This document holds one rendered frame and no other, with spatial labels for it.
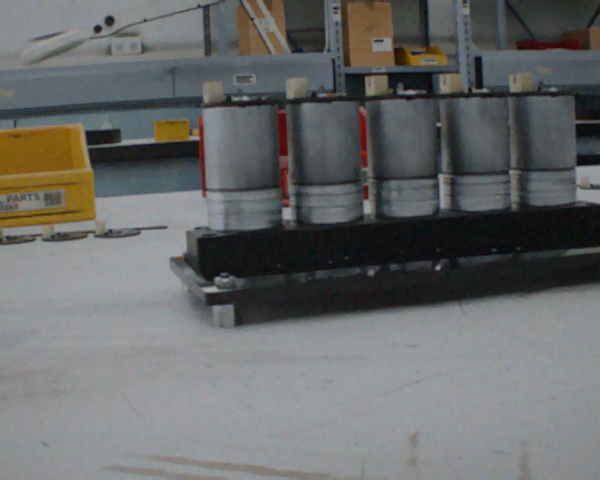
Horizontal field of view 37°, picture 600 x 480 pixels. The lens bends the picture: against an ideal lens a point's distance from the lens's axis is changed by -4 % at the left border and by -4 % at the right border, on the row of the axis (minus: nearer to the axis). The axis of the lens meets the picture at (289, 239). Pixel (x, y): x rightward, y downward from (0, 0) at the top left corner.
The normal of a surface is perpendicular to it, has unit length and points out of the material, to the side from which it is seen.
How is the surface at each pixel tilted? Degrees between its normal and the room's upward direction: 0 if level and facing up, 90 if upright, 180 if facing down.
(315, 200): 90
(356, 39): 89
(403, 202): 90
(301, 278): 0
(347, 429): 0
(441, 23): 90
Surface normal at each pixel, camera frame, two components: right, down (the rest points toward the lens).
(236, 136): -0.04, 0.14
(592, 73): 0.24, 0.11
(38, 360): -0.05, -0.99
